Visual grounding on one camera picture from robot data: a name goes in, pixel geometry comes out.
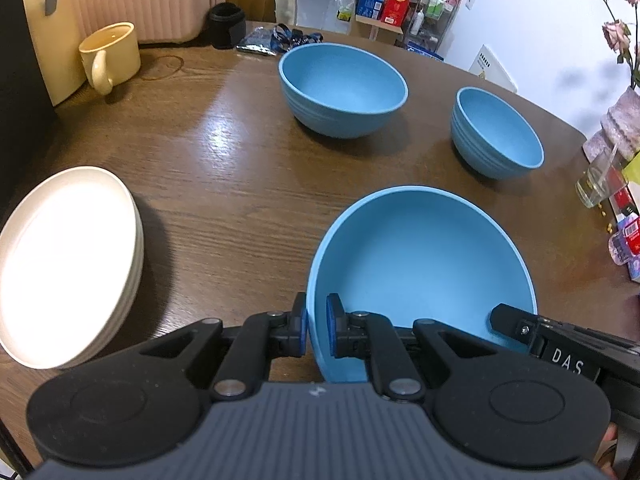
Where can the black cylindrical cup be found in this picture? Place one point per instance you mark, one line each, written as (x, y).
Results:
(226, 25)

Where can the red labelled plastic bottle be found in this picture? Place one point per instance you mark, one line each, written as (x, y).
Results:
(623, 245)

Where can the yellow kettle with grey handle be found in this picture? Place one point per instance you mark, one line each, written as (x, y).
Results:
(56, 36)

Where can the stack of white plates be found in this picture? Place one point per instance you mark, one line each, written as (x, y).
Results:
(71, 263)

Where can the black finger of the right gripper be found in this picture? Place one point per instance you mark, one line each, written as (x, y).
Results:
(519, 325)

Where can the yellow ceramic mug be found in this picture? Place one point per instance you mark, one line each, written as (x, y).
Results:
(110, 56)

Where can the cardboard box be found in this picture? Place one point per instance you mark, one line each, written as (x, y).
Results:
(375, 30)

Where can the pink wrapped vase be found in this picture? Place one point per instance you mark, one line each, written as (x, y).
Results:
(619, 126)

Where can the red box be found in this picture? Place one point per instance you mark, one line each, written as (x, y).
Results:
(394, 12)

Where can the clear plastic packet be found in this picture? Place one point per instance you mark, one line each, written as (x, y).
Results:
(259, 41)

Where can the clear drinking glass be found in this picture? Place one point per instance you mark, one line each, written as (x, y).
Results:
(601, 179)

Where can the person's right hand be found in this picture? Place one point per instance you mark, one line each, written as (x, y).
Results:
(607, 451)

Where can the small blue bowl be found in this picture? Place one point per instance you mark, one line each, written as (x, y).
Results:
(492, 137)

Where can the blue box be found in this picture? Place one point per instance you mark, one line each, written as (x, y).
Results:
(369, 8)

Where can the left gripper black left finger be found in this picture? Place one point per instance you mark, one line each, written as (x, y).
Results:
(141, 402)

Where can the dried pink roses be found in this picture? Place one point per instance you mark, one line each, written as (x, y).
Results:
(624, 41)

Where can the large blue bowl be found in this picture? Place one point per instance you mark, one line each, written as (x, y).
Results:
(412, 252)
(341, 91)

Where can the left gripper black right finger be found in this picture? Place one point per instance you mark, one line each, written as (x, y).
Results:
(498, 405)

